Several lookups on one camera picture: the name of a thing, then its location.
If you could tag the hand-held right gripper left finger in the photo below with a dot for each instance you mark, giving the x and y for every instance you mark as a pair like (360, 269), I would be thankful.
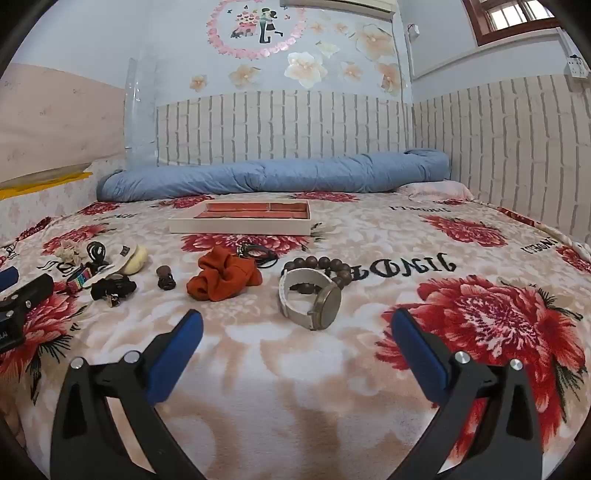
(178, 355)

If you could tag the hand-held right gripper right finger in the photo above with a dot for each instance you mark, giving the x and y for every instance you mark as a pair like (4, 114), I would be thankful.
(418, 355)

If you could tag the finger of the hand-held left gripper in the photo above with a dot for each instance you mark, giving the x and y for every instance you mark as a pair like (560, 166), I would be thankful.
(32, 290)
(7, 279)

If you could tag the orange fabric scrunchie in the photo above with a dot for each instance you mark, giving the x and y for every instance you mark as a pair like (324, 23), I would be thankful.
(221, 277)

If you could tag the white tray with brick liner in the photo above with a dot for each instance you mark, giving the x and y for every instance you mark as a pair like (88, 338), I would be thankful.
(231, 226)

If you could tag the beige flower hair clip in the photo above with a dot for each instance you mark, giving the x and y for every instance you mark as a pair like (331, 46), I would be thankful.
(68, 250)

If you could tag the yellow cloth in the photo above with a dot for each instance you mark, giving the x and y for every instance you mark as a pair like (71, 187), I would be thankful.
(46, 184)

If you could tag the cream plush hair accessory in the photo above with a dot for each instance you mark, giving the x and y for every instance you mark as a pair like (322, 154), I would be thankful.
(134, 261)

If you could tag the red floral blanket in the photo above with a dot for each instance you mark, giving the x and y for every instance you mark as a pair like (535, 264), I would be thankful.
(286, 378)

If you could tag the pale wooden board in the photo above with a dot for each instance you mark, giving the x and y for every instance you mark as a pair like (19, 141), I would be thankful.
(55, 124)

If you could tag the pink pillow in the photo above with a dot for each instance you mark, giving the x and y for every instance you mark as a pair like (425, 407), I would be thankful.
(434, 190)

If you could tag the clear plastic sheet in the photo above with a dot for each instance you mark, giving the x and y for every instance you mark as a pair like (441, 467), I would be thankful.
(138, 115)

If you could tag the rolled blue duvet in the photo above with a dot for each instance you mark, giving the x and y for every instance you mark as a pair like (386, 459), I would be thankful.
(277, 173)

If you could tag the wooden framed window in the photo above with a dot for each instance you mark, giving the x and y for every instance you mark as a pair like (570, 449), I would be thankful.
(480, 27)

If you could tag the white air conditioner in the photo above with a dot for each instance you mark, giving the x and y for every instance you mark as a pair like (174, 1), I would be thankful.
(341, 5)

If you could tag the white wall socket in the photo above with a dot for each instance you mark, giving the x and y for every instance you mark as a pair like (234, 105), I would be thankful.
(413, 30)
(576, 67)

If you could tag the round heart wall sticker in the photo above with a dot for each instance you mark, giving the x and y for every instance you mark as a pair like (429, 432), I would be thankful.
(258, 27)

